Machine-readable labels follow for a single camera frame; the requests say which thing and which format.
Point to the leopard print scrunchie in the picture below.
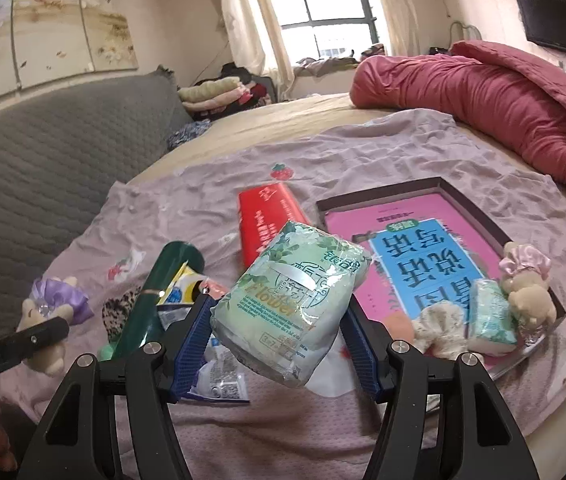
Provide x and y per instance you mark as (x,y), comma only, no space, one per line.
(116,311)

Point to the right cream curtain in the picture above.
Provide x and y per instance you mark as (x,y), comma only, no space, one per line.
(401,19)

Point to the folded blankets pile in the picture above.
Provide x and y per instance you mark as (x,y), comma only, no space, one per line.
(214,96)

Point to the pink red quilt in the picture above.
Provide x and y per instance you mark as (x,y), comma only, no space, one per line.
(513,96)

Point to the dark green cylinder bottle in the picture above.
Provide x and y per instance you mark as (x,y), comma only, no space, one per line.
(142,324)

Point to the yellow sachet packet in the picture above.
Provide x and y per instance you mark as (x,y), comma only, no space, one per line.
(183,289)

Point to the blossom wall painting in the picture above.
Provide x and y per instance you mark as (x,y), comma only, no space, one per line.
(42,41)

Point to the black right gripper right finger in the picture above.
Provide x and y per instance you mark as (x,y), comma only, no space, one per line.
(443,419)

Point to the red tissue box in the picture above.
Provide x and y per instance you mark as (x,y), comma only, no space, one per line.
(262,212)

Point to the cream lace scrunchie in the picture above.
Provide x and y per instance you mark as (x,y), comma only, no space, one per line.
(440,331)

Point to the green flower tissue pack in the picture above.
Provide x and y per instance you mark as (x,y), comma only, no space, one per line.
(283,314)

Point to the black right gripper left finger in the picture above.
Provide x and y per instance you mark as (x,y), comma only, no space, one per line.
(77,435)

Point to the plush bunny pink bow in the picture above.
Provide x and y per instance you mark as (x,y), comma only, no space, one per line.
(525,272)

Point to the clothes on window sill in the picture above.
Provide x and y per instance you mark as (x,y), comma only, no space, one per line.
(325,66)

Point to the beige makeup sponge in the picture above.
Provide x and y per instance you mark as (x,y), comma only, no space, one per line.
(399,326)

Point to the blue white plastic pouch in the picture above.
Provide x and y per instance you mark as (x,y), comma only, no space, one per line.
(218,374)

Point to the pink book in tray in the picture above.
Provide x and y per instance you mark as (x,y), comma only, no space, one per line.
(429,243)

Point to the window with dark frame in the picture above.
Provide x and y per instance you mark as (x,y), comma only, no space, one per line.
(326,28)

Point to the wall mounted black television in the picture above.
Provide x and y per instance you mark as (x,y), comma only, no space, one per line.
(544,22)

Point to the left cream curtain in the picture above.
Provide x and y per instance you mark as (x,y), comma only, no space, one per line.
(256,41)

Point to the dark floral cloth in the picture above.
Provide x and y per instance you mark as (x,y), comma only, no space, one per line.
(186,133)

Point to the cream curtain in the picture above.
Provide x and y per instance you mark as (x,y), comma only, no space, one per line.
(256,41)
(401,19)

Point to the grey quilted headboard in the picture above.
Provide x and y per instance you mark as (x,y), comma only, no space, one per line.
(60,153)

